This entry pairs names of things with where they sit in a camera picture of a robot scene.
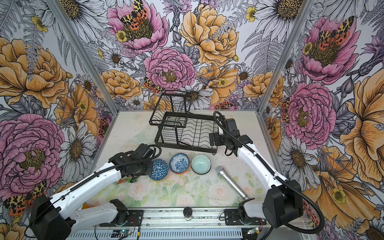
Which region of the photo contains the blue triangle pattern bowl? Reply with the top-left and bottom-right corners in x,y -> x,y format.
149,159 -> 169,182

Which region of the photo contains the blue floral bowl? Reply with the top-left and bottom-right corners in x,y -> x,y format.
169,153 -> 190,175

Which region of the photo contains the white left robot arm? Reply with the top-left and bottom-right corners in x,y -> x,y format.
29,144 -> 162,240

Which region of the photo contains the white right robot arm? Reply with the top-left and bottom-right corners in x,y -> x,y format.
210,111 -> 304,228

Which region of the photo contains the green snack packet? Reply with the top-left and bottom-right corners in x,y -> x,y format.
117,178 -> 138,185

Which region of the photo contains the silver microphone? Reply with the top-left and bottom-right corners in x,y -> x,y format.
216,166 -> 249,200

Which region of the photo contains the mint green bowl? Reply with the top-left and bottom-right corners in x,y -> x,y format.
191,155 -> 212,175

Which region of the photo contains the small black knob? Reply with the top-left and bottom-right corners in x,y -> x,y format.
183,207 -> 193,221

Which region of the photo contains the black wire dish rack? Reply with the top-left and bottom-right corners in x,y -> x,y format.
149,92 -> 218,155

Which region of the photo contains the black corrugated right cable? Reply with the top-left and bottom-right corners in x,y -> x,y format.
212,110 -> 326,235

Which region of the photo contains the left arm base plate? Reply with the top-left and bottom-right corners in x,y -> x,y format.
99,209 -> 144,227

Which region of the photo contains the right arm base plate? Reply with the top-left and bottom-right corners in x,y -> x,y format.
220,209 -> 267,226

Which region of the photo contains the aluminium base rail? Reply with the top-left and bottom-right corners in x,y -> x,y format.
59,206 -> 307,230

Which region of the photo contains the white vented cable duct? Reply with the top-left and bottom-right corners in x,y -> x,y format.
67,228 -> 243,240

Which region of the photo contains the aluminium corner post right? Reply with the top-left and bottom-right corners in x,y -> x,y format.
257,1 -> 314,115

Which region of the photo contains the aluminium corner post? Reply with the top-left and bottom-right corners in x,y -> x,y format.
47,1 -> 119,116
257,1 -> 314,115

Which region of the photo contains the aluminium corner post left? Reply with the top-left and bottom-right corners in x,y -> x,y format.
47,1 -> 119,116

